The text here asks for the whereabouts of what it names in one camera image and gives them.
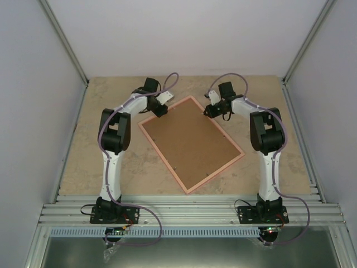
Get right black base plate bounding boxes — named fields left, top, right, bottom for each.
left=237, top=206, right=290, bottom=224

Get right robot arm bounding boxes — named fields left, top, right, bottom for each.
left=204, top=82, right=289, bottom=224

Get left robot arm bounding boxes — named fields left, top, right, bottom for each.
left=90, top=78, right=173, bottom=224

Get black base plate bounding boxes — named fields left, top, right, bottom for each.
left=237, top=206, right=290, bottom=224
left=89, top=207, right=139, bottom=225

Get aluminium mounting rail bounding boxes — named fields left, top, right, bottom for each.
left=38, top=195, right=346, bottom=227

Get left controller board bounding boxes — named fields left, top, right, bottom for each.
left=104, top=226, right=130, bottom=236

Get blue slotted cable duct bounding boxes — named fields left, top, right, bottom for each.
left=50, top=225, right=288, bottom=238

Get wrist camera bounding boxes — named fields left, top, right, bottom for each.
left=205, top=90, right=221, bottom=106
left=156, top=91, right=175, bottom=106

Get clear plastic bag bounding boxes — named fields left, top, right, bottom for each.
left=103, top=245, right=118, bottom=263

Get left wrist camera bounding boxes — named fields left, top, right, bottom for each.
left=156, top=91, right=175, bottom=106

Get controller board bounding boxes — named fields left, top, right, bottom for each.
left=263, top=226, right=281, bottom=233
left=104, top=226, right=130, bottom=236

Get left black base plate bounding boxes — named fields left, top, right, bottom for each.
left=89, top=207, right=139, bottom=225

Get left aluminium corner post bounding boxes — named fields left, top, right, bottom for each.
left=37, top=0, right=89, bottom=87

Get pink picture frame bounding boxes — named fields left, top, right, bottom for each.
left=138, top=94, right=245, bottom=195

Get aluminium corner post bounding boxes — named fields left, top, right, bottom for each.
left=282, top=0, right=337, bottom=86
left=37, top=0, right=89, bottom=87

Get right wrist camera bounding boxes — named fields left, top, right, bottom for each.
left=205, top=90, right=221, bottom=106

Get brown cardboard backing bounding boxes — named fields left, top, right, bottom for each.
left=141, top=98, right=242, bottom=192

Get right controller board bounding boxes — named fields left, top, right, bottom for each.
left=263, top=226, right=281, bottom=233

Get right aluminium corner post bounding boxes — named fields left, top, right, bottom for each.
left=282, top=0, right=337, bottom=86

